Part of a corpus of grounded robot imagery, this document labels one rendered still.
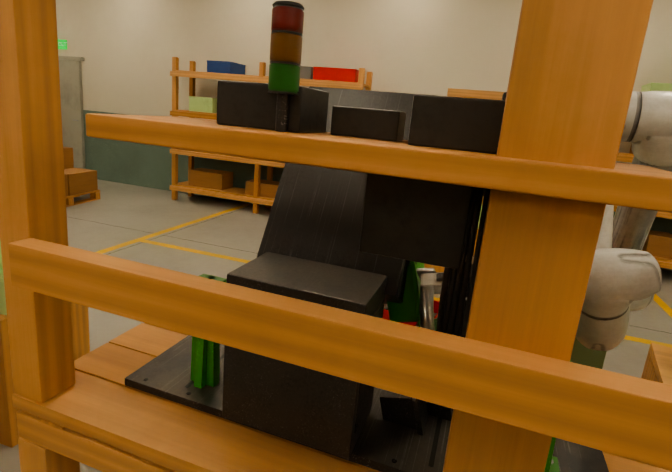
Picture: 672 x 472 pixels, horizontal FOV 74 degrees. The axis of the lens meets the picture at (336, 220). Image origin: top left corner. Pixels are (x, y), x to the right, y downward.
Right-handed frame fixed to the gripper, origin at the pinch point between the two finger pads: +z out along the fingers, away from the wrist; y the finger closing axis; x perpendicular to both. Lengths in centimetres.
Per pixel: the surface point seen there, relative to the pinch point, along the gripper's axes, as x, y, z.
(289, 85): -8, 53, 14
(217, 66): -484, -208, 359
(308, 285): 8.9, 18.4, 22.2
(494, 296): 18.0, 29.2, -13.2
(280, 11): -15, 61, 13
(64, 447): 41, 7, 83
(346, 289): 8.6, 15.5, 15.2
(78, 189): -300, -231, 552
